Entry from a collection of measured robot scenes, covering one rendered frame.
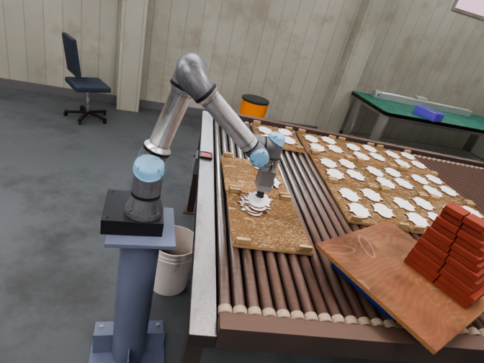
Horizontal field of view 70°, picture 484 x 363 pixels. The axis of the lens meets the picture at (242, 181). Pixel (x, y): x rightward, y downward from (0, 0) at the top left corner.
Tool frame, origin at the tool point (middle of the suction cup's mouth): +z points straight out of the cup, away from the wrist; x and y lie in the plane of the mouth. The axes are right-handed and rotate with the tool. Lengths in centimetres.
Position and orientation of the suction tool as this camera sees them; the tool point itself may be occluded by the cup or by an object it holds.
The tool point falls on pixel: (259, 195)
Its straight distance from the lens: 163.2
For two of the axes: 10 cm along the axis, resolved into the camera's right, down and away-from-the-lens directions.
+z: -2.2, 8.6, 4.7
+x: -9.7, -1.4, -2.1
